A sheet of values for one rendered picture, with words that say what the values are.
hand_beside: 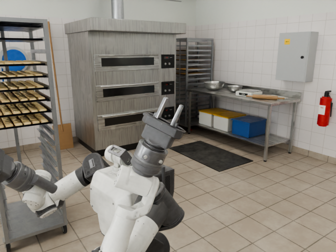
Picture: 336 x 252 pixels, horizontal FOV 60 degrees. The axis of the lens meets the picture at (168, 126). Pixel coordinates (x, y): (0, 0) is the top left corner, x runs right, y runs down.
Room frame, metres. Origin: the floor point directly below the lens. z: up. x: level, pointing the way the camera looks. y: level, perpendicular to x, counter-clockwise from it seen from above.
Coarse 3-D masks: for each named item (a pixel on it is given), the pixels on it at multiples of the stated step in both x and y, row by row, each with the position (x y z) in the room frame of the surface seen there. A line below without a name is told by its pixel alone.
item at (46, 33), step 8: (48, 40) 2.25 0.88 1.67; (48, 48) 2.24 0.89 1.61; (48, 56) 2.24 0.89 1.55; (48, 64) 2.24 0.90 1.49; (48, 72) 2.23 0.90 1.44; (48, 80) 2.25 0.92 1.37; (56, 120) 2.25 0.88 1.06; (56, 128) 2.24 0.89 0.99; (56, 136) 2.24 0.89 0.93; (56, 144) 2.24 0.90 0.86; (56, 152) 2.23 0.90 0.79; (64, 200) 2.25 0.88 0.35; (64, 208) 2.24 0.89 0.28; (64, 216) 2.24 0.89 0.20; (64, 224) 2.24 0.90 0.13
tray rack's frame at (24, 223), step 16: (0, 16) 2.08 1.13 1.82; (0, 32) 2.63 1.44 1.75; (32, 48) 2.75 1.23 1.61; (16, 128) 2.64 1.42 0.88; (16, 144) 2.63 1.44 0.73; (16, 208) 2.46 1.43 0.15; (16, 224) 2.20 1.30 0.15; (32, 224) 2.20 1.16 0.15; (48, 224) 2.20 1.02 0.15; (16, 240) 2.02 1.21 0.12
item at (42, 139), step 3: (39, 138) 2.70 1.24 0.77; (42, 138) 2.66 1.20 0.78; (42, 141) 2.60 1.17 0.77; (45, 141) 2.55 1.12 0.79; (45, 144) 2.51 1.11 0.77; (48, 144) 2.45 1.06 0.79; (48, 147) 2.43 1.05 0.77; (51, 147) 2.36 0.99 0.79; (48, 150) 2.35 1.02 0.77; (51, 150) 2.35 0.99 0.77; (54, 150) 2.27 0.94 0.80; (51, 153) 2.28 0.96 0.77; (54, 153) 2.28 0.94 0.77
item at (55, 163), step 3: (42, 144) 2.70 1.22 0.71; (39, 147) 2.70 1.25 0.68; (42, 147) 2.69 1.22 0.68; (42, 150) 2.60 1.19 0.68; (45, 150) 2.59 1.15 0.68; (45, 153) 2.52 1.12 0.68; (48, 153) 2.49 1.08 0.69; (48, 156) 2.44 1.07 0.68; (51, 156) 2.39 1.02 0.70; (51, 159) 2.37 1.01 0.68; (54, 159) 2.30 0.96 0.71; (51, 162) 2.30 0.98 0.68; (54, 162) 2.30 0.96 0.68; (54, 165) 2.24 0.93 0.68; (57, 165) 2.23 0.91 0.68
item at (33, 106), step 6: (30, 102) 2.56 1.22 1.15; (36, 102) 2.54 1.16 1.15; (0, 108) 2.33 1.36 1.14; (6, 108) 2.26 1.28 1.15; (12, 108) 2.27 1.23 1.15; (18, 108) 2.35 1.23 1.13; (24, 108) 2.26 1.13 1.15; (30, 108) 2.26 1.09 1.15; (36, 108) 2.36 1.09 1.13; (42, 108) 2.26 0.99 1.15; (0, 114) 2.07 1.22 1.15; (6, 114) 2.09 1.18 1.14
